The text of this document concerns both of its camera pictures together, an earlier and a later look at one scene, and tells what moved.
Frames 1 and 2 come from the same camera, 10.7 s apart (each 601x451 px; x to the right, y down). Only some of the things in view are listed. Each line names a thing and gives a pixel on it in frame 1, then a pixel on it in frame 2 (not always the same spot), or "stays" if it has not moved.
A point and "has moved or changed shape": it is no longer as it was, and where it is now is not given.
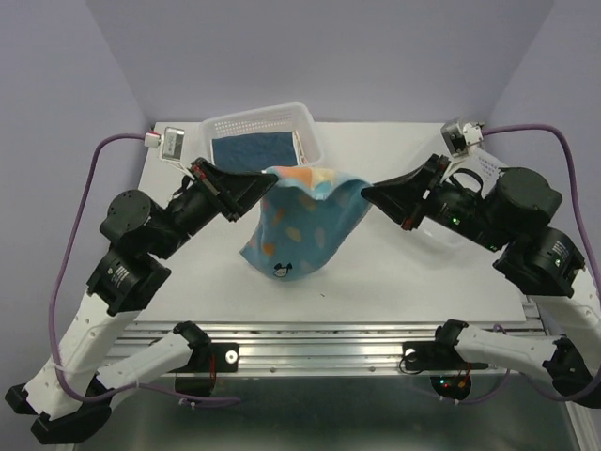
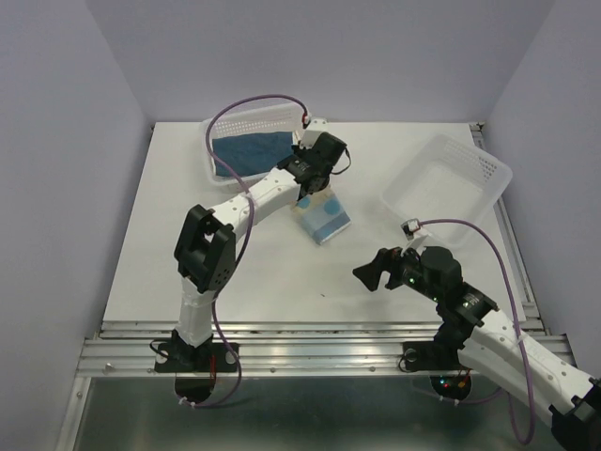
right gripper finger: (399, 195) -> (370, 273)
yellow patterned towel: (254, 152) stays
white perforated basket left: (294, 116) stays
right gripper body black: (454, 209) -> (408, 272)
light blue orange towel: (303, 216) has moved or changed shape
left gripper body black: (192, 209) -> (298, 151)
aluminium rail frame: (346, 347) stays
